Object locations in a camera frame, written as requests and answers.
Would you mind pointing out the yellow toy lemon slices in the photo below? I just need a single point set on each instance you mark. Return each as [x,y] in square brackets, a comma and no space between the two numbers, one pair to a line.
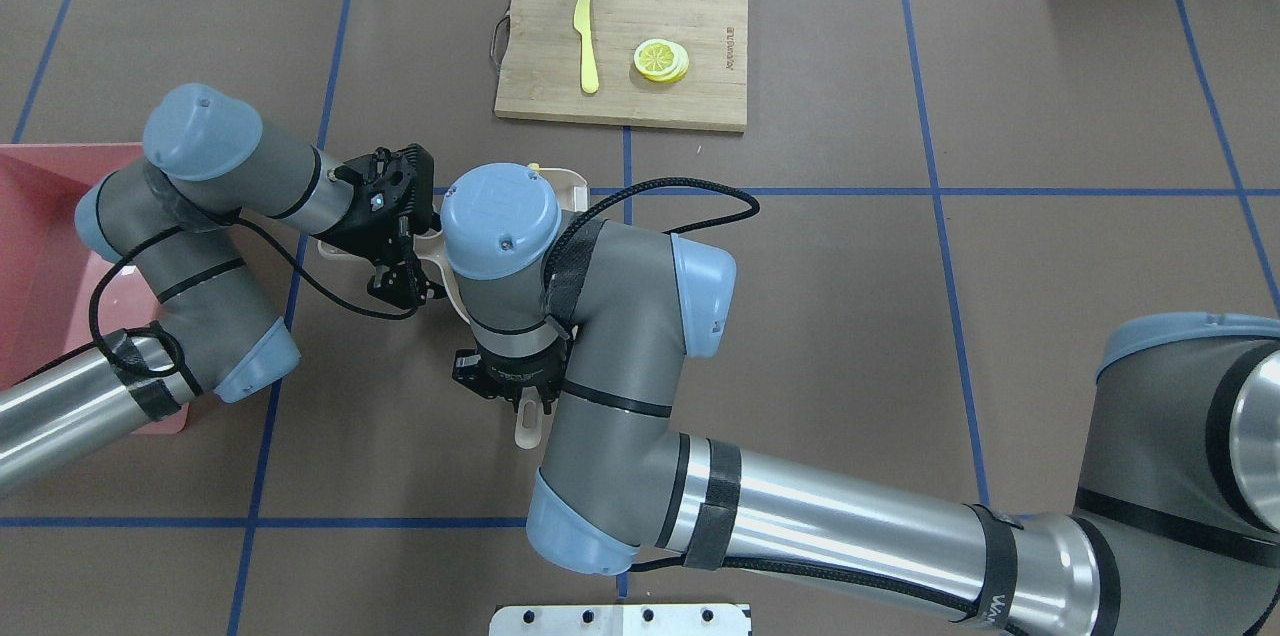
[661,60]

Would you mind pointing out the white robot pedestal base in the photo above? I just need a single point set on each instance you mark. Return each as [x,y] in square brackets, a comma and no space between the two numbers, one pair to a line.
[623,619]

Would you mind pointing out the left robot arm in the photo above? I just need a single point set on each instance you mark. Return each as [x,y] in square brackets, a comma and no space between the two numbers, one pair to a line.
[179,314]

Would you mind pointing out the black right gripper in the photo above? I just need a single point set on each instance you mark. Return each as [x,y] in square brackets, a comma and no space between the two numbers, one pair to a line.
[512,373]

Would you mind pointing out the bamboo cutting board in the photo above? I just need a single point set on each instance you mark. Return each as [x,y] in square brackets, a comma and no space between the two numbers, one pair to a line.
[539,72]

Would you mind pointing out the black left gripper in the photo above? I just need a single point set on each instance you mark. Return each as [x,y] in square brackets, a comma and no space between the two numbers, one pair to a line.
[371,234]

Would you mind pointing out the yellow plastic toy knife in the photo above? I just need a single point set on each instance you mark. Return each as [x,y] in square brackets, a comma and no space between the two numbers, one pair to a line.
[582,22]

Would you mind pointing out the pink plastic bin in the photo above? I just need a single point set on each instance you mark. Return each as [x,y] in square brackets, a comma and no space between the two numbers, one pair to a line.
[47,273]

